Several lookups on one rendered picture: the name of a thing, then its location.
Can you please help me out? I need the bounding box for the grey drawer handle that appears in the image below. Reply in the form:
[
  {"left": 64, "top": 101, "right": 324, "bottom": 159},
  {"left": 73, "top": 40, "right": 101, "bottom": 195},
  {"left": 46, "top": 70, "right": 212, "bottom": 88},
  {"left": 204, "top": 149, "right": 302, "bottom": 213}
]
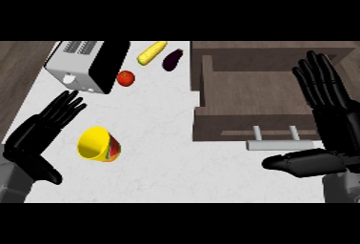
[{"left": 247, "top": 125, "right": 327, "bottom": 152}]

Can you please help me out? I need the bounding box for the red tomato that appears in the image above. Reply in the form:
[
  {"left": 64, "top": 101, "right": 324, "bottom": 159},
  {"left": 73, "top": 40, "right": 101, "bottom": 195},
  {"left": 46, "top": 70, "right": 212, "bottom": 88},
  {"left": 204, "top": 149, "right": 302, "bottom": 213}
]
[{"left": 116, "top": 70, "right": 136, "bottom": 88}]

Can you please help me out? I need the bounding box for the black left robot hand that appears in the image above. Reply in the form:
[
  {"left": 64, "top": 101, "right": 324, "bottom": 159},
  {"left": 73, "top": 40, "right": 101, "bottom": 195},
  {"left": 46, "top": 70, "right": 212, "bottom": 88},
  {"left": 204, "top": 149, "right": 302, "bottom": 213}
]
[{"left": 2, "top": 90, "right": 89, "bottom": 186}]

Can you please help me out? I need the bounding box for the yellow corn cob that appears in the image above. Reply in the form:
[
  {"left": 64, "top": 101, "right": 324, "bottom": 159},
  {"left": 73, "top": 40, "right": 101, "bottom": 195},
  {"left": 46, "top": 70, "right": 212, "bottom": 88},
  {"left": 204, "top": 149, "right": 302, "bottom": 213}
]
[{"left": 135, "top": 40, "right": 169, "bottom": 67}]

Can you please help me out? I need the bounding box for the white and black toaster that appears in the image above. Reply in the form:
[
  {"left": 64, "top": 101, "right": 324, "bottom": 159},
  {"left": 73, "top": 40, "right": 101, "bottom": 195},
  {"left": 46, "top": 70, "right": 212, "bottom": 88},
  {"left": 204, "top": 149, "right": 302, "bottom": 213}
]
[{"left": 44, "top": 40, "right": 134, "bottom": 95}]

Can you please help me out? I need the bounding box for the brown wooden drawer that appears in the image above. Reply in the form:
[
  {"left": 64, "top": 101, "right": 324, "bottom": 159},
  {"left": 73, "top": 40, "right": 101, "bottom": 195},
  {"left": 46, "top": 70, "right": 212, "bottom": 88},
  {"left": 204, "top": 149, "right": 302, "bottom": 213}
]
[{"left": 193, "top": 54, "right": 330, "bottom": 143}]

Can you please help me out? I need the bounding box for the dark purple eggplant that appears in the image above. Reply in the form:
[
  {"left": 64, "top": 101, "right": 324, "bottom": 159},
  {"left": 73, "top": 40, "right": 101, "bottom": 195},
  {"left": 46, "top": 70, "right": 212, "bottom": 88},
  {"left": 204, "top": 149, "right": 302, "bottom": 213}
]
[{"left": 162, "top": 48, "right": 187, "bottom": 72}]

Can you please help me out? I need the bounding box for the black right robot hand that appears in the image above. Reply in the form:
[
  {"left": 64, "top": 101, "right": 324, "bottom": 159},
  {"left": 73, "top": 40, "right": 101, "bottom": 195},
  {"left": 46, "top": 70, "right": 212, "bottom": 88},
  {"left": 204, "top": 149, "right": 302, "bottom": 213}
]
[{"left": 260, "top": 50, "right": 360, "bottom": 179}]

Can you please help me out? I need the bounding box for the yellow cup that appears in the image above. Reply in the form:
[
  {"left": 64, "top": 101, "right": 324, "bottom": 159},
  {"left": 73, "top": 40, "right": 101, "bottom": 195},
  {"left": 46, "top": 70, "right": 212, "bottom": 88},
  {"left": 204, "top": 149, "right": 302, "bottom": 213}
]
[{"left": 76, "top": 125, "right": 125, "bottom": 163}]

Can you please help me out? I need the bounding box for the brown wooden cabinet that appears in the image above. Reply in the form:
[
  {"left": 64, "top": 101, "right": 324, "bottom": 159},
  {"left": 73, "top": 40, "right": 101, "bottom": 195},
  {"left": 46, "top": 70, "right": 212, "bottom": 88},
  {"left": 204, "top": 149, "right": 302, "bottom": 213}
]
[{"left": 190, "top": 40, "right": 360, "bottom": 93}]

